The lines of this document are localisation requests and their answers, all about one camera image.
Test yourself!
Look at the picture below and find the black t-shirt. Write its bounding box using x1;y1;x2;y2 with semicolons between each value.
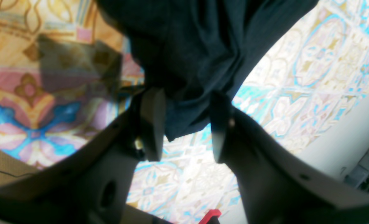
97;0;318;141

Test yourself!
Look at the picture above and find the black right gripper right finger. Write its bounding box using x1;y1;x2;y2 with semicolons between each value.
210;91;369;224

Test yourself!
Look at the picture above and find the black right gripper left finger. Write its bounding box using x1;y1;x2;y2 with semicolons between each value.
0;88;166;224

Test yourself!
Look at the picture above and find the patterned colourful tablecloth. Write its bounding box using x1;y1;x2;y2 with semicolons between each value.
0;0;369;224

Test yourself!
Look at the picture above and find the orange clamp bottom right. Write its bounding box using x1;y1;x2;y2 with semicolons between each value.
199;209;222;224

